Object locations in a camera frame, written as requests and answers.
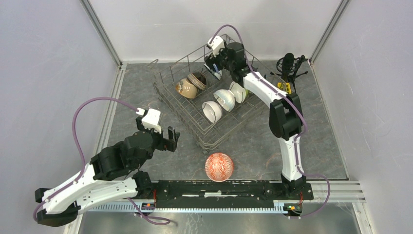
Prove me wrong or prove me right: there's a blue floral bowl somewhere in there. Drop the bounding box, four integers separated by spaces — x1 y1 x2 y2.
210 64 223 80

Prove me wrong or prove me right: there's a green and white bowl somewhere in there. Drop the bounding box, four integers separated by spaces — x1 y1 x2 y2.
229 81 249 104

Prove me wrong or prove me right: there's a brown rimmed cream bowl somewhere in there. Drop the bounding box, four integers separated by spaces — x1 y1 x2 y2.
187 72 207 91

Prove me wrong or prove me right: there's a grey wire dish rack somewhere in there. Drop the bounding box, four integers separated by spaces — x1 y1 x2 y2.
152 45 267 153

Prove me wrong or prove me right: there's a pink bowl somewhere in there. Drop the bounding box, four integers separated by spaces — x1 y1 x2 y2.
205 153 234 182

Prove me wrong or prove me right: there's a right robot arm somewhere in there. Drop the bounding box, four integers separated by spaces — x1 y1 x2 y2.
204 37 307 199

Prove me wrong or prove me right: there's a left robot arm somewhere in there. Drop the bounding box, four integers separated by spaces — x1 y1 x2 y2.
33 117 180 227

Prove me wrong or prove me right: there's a black microphone on tripod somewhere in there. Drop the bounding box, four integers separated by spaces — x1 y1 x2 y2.
276 53 308 83

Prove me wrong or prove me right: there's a yellow block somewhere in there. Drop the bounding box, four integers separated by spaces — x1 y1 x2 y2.
277 82 294 94

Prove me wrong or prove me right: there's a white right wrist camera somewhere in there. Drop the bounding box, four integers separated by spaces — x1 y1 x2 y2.
206 36 225 57

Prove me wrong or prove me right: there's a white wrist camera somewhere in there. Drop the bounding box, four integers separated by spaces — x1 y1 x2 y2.
135 108 162 133
206 36 225 57

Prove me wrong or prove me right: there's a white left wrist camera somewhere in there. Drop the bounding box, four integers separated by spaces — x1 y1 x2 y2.
135 108 162 133

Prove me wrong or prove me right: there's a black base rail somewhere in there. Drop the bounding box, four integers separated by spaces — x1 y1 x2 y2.
153 180 314 209

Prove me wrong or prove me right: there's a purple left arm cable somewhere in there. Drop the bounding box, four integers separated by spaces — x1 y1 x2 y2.
32 97 171 226

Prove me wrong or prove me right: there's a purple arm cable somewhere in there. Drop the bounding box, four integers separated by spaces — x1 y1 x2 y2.
32 97 171 226
213 24 332 220

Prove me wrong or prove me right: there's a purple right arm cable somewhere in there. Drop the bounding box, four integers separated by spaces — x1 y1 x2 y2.
213 24 332 220

